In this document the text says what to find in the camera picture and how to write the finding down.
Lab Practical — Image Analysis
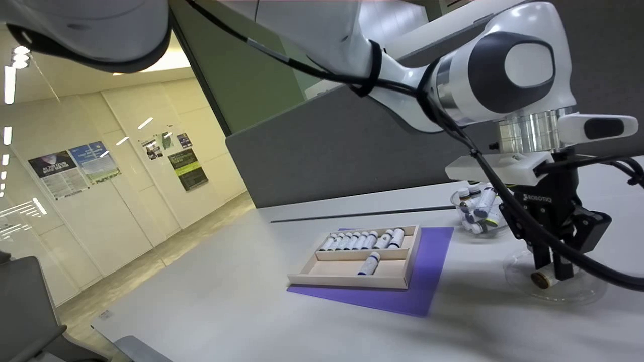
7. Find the white cylinder on plate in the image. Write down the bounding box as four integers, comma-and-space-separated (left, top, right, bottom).
500, 258, 609, 307

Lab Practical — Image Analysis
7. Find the square ceiling light panel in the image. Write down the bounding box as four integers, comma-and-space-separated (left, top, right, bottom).
136, 36, 192, 75

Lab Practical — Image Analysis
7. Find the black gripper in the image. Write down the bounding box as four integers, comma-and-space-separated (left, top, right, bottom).
500, 166, 595, 284

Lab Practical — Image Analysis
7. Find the black wall poster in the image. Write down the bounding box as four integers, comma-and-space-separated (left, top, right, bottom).
25, 149, 79, 179

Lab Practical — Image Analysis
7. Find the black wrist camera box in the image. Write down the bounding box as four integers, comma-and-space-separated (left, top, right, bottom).
572, 207, 614, 255

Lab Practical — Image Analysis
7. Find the small dark photo poster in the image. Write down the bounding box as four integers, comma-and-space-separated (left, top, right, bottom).
140, 137, 164, 161

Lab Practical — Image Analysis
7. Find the green wall poster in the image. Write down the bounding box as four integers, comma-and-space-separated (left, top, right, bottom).
82, 159, 122, 188

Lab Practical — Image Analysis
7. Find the white text wall poster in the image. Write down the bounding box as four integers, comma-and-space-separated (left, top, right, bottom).
40, 169, 88, 201

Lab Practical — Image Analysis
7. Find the long grey partition panel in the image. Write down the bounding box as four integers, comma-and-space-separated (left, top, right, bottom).
226, 0, 644, 209

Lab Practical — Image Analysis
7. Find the white bottle brown cap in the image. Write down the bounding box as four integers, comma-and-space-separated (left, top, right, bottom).
528, 268, 561, 291

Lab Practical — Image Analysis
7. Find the dark poster green stripe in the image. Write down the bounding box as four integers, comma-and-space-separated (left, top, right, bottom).
167, 147, 208, 194

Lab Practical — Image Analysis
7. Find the ceiling strip light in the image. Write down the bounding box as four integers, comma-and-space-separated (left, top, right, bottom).
1, 63, 17, 106

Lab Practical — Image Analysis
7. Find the green pillar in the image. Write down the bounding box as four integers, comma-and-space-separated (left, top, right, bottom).
168, 0, 323, 137

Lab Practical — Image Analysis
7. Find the wooden two-compartment tray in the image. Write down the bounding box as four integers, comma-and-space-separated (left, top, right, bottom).
287, 223, 422, 291

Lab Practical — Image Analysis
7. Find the purple mat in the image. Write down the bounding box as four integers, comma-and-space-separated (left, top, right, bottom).
287, 226, 457, 317

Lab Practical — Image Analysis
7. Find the dark grey office chair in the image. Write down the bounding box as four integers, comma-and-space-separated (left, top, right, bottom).
0, 250, 102, 362

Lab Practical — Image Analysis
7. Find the clear plastic bowl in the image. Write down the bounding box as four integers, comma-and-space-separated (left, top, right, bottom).
448, 184, 507, 241

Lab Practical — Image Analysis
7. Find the blue wall poster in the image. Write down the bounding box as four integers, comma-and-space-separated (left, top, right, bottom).
69, 138, 109, 169

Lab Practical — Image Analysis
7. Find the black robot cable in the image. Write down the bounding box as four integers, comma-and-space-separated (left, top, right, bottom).
186, 0, 644, 293

